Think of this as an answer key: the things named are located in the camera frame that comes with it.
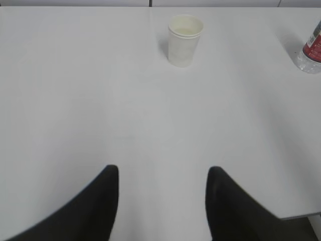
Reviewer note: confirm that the white paper cup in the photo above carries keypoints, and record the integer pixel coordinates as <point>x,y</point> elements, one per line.
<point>184,34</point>

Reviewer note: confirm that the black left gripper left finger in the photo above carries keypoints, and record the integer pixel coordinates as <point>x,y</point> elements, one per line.
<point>88,216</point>

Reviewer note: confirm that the clear water bottle red label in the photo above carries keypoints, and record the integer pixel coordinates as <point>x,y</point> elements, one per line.
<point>308,59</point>

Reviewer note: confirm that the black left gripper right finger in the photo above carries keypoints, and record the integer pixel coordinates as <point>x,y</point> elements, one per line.
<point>232,214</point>

